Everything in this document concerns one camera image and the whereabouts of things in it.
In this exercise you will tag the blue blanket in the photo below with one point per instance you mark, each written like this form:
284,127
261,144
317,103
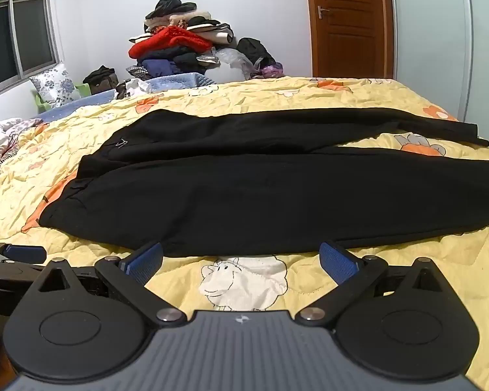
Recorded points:
175,81

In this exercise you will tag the white wardrobe sliding door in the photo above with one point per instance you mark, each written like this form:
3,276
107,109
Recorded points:
440,40

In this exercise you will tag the wooden door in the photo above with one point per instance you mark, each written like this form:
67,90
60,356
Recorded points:
350,24

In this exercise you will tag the floral pillow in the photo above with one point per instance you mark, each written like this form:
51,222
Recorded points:
55,85

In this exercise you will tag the clear plastic bag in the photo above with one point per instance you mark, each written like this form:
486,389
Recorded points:
234,59

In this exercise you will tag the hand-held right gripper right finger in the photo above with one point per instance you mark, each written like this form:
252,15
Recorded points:
337,264

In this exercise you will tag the black and white patterned bag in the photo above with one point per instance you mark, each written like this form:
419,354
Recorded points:
132,87

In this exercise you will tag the yellow printed quilt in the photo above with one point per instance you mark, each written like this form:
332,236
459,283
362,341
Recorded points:
277,91

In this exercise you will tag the pile of clothes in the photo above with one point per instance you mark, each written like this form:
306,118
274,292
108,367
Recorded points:
179,49

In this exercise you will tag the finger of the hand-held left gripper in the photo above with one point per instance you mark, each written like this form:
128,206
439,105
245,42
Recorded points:
24,251

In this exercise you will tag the black pants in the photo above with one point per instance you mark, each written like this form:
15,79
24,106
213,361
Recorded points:
228,195

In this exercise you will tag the red knitted sweater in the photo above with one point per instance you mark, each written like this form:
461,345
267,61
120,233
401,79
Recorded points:
167,40

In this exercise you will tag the purple bag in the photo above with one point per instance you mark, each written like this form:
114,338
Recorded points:
269,71

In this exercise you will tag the striped bedding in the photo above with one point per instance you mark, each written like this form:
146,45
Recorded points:
0,146

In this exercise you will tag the green plastic chair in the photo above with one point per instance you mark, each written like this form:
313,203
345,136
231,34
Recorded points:
83,88

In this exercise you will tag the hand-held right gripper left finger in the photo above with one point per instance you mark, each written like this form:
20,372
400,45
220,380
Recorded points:
143,260

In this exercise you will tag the black backpack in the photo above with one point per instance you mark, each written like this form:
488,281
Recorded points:
254,51

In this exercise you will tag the checked cloth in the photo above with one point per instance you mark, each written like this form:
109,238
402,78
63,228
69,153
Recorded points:
137,72

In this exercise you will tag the window with metal frame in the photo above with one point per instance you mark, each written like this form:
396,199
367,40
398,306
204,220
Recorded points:
28,36

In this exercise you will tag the dark brown bag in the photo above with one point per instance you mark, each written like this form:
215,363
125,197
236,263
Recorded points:
100,79

